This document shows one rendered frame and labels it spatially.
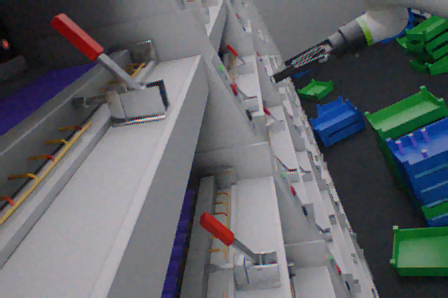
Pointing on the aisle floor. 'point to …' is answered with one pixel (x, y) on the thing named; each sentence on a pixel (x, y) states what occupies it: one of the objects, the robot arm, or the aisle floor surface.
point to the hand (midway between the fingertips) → (283, 74)
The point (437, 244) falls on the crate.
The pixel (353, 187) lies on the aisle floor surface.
